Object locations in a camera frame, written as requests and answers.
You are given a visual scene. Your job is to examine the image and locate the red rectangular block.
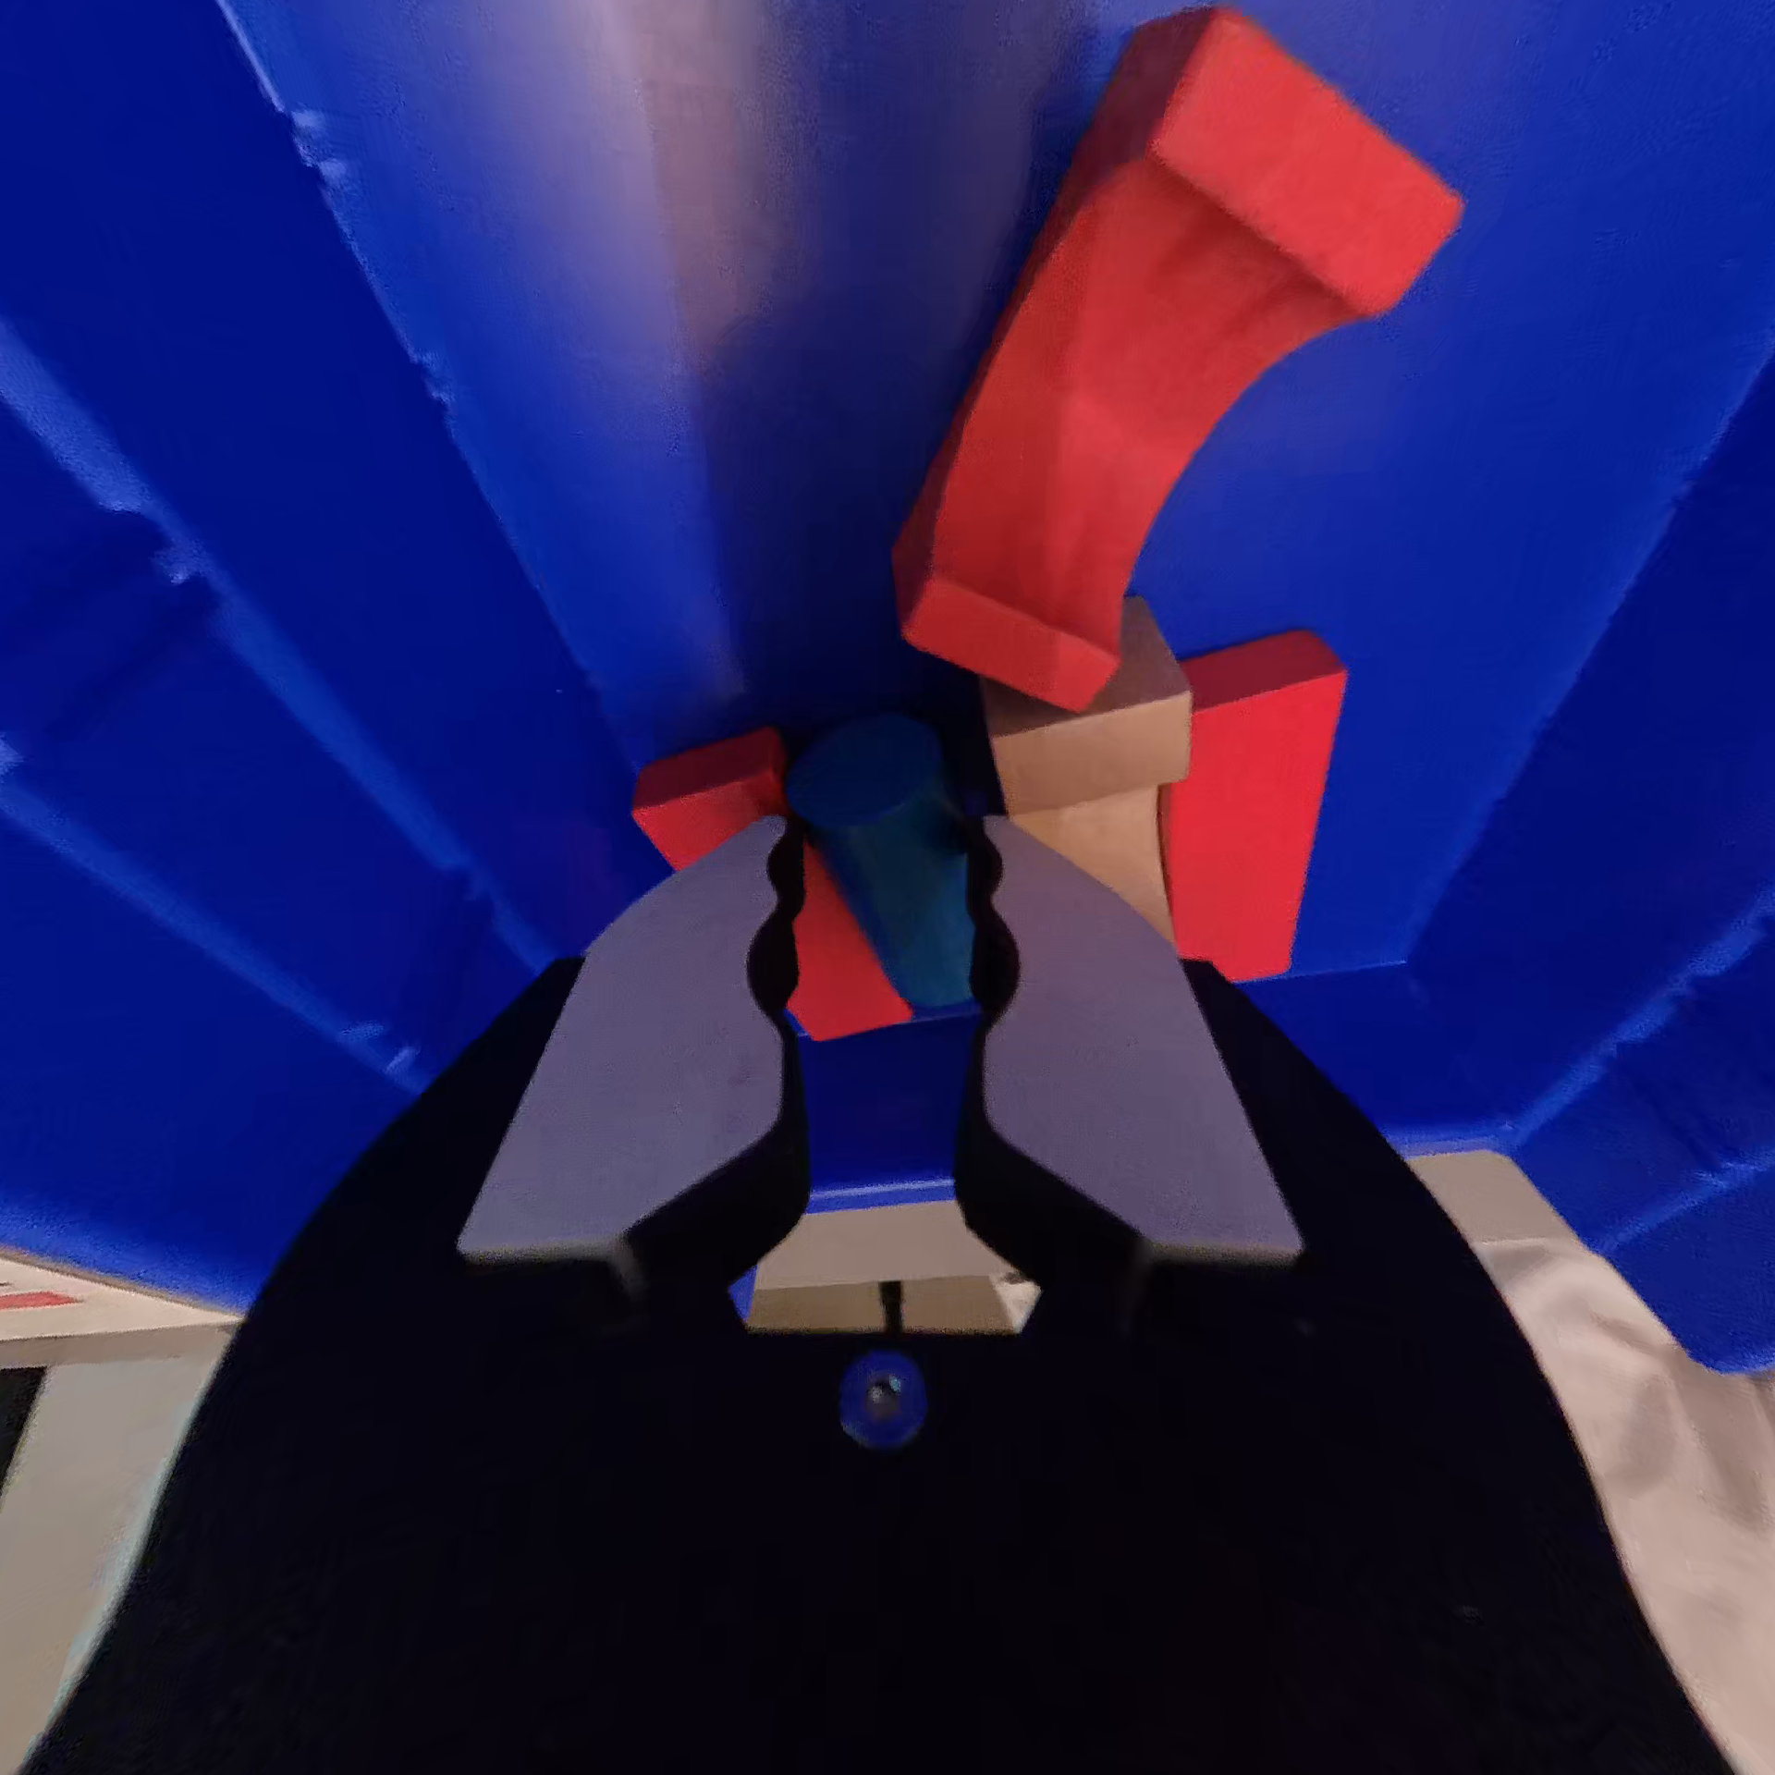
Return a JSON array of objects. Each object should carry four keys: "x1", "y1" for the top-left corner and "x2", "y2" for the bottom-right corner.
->
[{"x1": 1157, "y1": 630, "x2": 1349, "y2": 980}]

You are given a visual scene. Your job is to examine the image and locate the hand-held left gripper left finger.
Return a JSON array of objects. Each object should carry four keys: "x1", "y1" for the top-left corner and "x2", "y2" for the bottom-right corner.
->
[{"x1": 459, "y1": 816, "x2": 811, "y2": 1297}]

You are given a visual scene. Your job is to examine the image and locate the red flat block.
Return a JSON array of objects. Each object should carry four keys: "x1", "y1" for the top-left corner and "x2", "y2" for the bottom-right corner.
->
[{"x1": 634, "y1": 727, "x2": 917, "y2": 1043}]

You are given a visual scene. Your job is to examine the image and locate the blue cylinder block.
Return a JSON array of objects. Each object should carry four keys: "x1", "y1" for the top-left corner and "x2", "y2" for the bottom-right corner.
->
[{"x1": 786, "y1": 715, "x2": 988, "y2": 1011}]

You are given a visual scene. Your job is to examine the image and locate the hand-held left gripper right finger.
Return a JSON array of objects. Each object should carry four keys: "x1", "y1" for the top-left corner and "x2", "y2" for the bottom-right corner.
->
[{"x1": 958, "y1": 816, "x2": 1308, "y2": 1297}]

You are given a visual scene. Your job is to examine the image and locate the red arch block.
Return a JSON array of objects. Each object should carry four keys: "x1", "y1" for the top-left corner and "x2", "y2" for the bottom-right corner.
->
[{"x1": 893, "y1": 7, "x2": 1467, "y2": 712}]

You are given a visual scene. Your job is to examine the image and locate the natural wooden arch block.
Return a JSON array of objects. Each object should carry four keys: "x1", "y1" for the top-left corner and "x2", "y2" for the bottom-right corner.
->
[{"x1": 979, "y1": 596, "x2": 1197, "y2": 962}]

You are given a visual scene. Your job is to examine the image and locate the blue plastic bin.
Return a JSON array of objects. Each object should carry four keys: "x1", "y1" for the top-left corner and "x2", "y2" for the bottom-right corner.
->
[{"x1": 0, "y1": 0, "x2": 1775, "y2": 1377}]

